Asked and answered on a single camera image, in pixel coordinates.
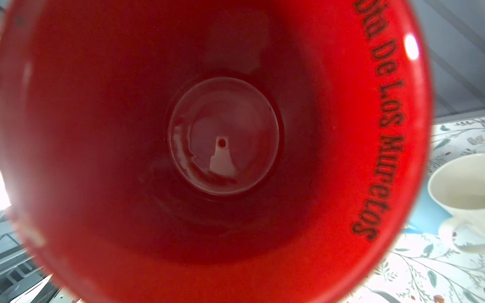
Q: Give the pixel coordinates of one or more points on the black mug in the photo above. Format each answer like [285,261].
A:
[212,151]

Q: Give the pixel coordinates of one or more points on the light blue mug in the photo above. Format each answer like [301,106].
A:
[427,215]

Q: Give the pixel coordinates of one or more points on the white mug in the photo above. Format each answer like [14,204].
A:
[458,187]

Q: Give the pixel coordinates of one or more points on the floral table cover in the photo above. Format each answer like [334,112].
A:
[419,267]

